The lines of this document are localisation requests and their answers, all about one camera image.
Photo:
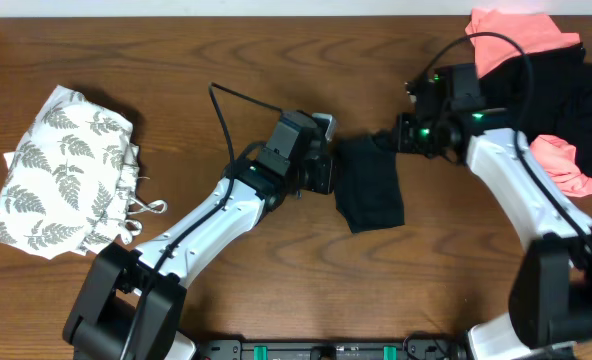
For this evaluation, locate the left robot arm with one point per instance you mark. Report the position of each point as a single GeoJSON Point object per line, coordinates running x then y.
{"type": "Point", "coordinates": [130, 304]}

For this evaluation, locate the white fern-print drawstring bag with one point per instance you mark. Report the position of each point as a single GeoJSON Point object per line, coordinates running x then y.
{"type": "Point", "coordinates": [71, 181]}

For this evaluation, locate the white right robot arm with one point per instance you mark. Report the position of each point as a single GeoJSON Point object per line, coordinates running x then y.
{"type": "Point", "coordinates": [550, 303]}

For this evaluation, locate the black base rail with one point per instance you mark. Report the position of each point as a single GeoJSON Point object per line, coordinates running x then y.
{"type": "Point", "coordinates": [411, 348]}

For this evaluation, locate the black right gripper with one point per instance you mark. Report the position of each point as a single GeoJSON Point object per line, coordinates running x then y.
{"type": "Point", "coordinates": [405, 124]}

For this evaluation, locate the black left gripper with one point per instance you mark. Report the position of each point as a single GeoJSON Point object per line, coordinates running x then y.
{"type": "Point", "coordinates": [324, 183]}

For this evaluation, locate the coral pink garment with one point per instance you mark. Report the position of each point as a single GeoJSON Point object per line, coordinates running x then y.
{"type": "Point", "coordinates": [497, 36]}

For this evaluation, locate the black garment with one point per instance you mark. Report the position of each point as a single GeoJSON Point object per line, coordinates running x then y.
{"type": "Point", "coordinates": [367, 191]}
{"type": "Point", "coordinates": [561, 103]}

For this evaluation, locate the black garment in pile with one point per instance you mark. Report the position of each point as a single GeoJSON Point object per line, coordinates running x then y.
{"type": "Point", "coordinates": [561, 103]}

